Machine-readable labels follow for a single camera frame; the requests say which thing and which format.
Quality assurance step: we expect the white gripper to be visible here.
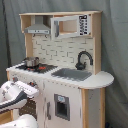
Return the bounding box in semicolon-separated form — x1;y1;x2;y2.
16;81;39;98

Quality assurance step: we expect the white oven door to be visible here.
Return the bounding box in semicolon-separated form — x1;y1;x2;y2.
13;96;45;128

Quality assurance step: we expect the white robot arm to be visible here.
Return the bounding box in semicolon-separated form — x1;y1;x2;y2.
0;81;39;128

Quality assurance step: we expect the wooden toy kitchen unit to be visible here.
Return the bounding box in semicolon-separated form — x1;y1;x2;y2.
7;11;114;128

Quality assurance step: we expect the left red stove knob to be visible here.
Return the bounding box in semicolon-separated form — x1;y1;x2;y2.
12;77;18;82

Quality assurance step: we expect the black toy stovetop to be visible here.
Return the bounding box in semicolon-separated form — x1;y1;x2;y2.
18;63;55;73

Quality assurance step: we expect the silver toy pot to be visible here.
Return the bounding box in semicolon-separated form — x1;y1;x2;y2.
23;57;39;67

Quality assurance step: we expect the white fridge door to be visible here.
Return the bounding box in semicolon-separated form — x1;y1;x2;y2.
45;81;82;128

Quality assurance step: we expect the grey toy sink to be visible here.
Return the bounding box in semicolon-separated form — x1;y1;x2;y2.
52;68;92;81

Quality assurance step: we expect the black toy faucet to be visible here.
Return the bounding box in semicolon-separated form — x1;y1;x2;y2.
75;51;93;70

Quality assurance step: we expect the grey range hood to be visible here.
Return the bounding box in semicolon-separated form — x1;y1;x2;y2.
24;16;51;35

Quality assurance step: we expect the white microwave door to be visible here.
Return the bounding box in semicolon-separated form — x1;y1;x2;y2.
51;14;91;39

